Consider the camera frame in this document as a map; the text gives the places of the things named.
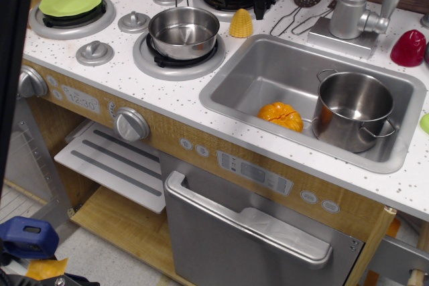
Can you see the yellow toy corn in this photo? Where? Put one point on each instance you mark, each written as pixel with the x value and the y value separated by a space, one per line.
pixel 241 24

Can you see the back right stove burner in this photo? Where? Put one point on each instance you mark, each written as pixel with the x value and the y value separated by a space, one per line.
pixel 221 3

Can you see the stove burner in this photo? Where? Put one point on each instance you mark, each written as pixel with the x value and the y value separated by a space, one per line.
pixel 221 3
pixel 151 62
pixel 72 27

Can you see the small steel pan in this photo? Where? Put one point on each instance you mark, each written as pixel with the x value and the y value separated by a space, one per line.
pixel 184 33

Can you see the front right stove burner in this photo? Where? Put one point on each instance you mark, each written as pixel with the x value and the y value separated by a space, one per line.
pixel 151 62

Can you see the front left stove burner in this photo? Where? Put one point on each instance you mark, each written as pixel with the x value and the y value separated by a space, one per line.
pixel 72 27

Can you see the metal slotted skimmer spoon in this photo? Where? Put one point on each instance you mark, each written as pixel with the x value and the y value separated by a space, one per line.
pixel 300 4

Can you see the silver sink basin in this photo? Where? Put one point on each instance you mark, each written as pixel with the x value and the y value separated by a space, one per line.
pixel 266 69

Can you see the silver toy faucet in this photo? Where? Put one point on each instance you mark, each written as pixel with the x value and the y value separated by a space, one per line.
pixel 352 28

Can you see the orange toy pumpkin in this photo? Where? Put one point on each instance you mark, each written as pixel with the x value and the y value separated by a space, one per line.
pixel 283 115

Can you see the large steel pot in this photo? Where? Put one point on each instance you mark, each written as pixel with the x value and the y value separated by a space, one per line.
pixel 352 110

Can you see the red toy pepper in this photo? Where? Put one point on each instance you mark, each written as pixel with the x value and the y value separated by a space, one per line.
pixel 409 49

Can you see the silver oven dial knob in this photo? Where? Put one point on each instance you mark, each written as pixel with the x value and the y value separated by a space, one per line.
pixel 30 83
pixel 129 125

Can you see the green plastic plate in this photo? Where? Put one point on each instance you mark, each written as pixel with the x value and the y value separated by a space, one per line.
pixel 67 8

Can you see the green toy item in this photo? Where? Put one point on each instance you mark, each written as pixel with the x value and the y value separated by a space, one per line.
pixel 424 124

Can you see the white oven rack shelf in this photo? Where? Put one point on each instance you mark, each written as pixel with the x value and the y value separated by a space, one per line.
pixel 132 170

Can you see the silver dishwasher door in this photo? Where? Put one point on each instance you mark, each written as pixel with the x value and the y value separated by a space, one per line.
pixel 223 234

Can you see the open grey oven door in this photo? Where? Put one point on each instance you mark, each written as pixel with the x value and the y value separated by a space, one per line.
pixel 32 186

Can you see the blue clamp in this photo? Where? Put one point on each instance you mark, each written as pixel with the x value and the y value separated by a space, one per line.
pixel 28 238

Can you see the metal wire utensil handle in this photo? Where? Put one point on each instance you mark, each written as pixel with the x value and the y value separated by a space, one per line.
pixel 309 23

